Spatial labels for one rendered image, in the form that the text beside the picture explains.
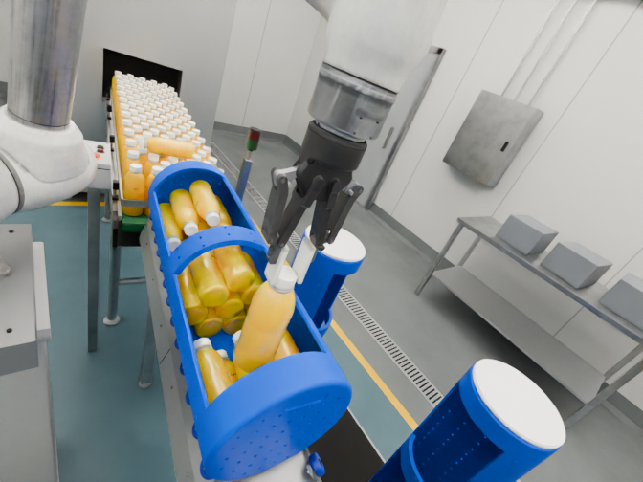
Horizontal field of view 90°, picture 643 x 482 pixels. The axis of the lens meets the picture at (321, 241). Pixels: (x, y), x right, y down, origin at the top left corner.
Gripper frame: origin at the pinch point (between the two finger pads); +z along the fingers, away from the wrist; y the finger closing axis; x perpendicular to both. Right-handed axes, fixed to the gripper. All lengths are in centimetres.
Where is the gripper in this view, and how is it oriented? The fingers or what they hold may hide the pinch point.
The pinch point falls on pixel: (289, 262)
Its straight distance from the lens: 48.2
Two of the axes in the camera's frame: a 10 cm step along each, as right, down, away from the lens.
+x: -4.6, -5.9, 6.6
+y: 8.2, 0.1, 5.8
